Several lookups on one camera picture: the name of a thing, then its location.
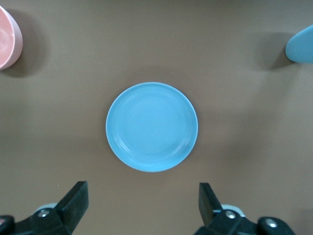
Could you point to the pink bowl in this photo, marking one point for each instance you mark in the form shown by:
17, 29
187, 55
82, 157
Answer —
7, 41

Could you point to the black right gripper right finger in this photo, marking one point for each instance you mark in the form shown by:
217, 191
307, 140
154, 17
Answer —
207, 203

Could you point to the brown table cover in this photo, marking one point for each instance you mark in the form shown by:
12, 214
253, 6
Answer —
73, 122

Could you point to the blue cup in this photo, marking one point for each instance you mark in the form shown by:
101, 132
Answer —
302, 46

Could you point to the blue plate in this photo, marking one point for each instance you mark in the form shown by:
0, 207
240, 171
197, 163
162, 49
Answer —
151, 127

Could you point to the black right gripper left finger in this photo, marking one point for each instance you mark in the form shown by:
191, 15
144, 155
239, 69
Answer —
73, 200

